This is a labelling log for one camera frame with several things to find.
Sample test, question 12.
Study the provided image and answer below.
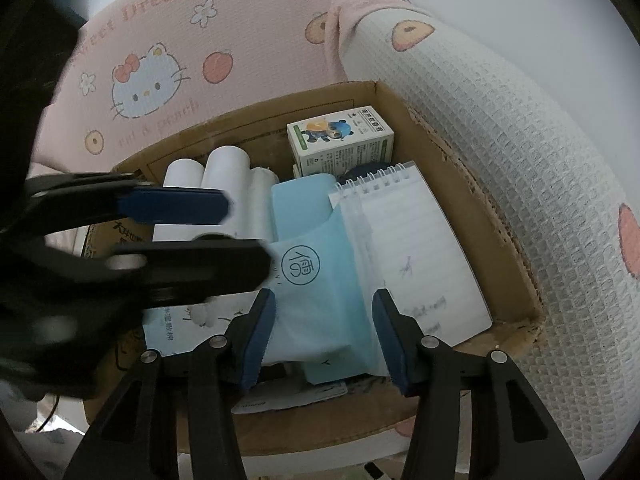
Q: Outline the black cable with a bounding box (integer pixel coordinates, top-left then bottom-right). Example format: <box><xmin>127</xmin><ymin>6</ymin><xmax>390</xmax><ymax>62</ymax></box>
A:
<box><xmin>30</xmin><ymin>390</ymin><xmax>63</xmax><ymax>433</ymax></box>

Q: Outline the spiral notebook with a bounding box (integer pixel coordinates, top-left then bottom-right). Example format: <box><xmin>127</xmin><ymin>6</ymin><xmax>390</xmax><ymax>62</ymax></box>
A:
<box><xmin>328</xmin><ymin>161</ymin><xmax>494</xmax><ymax>348</ymax></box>

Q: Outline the light blue tissue packet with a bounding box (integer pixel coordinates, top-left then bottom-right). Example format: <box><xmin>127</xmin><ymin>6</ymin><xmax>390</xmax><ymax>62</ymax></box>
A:
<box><xmin>142</xmin><ymin>300</ymin><xmax>251</xmax><ymax>361</ymax></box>

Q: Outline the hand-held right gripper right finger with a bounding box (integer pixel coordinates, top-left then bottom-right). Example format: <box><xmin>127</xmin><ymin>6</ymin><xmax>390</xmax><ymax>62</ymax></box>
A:
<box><xmin>371</xmin><ymin>288</ymin><xmax>586</xmax><ymax>480</ymax></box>

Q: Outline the white paper roll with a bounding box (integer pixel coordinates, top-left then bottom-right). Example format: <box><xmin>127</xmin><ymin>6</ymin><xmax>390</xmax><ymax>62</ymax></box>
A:
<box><xmin>245</xmin><ymin>166</ymin><xmax>280</xmax><ymax>241</ymax></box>
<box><xmin>152</xmin><ymin>158</ymin><xmax>206</xmax><ymax>241</ymax></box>
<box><xmin>200</xmin><ymin>146</ymin><xmax>251</xmax><ymax>238</ymax></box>

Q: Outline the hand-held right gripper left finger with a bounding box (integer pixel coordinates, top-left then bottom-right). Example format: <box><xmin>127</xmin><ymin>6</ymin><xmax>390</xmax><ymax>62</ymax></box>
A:
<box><xmin>62</xmin><ymin>287</ymin><xmax>277</xmax><ymax>480</ymax></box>

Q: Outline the blue pouch with circle logo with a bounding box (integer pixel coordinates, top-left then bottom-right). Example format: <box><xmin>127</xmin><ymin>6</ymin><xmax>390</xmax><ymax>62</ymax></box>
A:
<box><xmin>260</xmin><ymin>200</ymin><xmax>396</xmax><ymax>378</ymax></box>

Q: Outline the pink white printed blanket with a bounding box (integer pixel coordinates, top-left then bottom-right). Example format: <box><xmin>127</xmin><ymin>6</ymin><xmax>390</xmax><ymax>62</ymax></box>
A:
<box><xmin>30</xmin><ymin>0</ymin><xmax>640</xmax><ymax>480</ymax></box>

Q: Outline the dark blue object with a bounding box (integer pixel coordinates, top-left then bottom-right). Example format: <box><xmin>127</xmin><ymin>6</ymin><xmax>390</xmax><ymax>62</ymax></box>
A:
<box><xmin>339</xmin><ymin>162</ymin><xmax>396</xmax><ymax>186</ymax></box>

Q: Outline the plain blue packet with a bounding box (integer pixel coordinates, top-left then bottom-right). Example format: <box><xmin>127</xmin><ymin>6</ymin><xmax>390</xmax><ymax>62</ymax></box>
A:
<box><xmin>270</xmin><ymin>173</ymin><xmax>341</xmax><ymax>243</ymax></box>

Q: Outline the green white carton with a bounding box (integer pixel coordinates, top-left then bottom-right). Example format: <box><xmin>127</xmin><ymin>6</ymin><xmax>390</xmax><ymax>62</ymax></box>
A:
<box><xmin>286</xmin><ymin>106</ymin><xmax>396</xmax><ymax>177</ymax></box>

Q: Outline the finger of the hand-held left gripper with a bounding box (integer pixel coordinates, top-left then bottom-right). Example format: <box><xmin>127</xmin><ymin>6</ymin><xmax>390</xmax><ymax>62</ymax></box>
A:
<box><xmin>22</xmin><ymin>172</ymin><xmax>236</xmax><ymax>233</ymax></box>
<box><xmin>45</xmin><ymin>234</ymin><xmax>273</xmax><ymax>306</ymax></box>

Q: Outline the white printed packet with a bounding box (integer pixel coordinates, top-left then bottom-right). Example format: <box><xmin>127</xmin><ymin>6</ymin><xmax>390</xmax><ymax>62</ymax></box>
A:
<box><xmin>232</xmin><ymin>380</ymin><xmax>348</xmax><ymax>413</ymax></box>

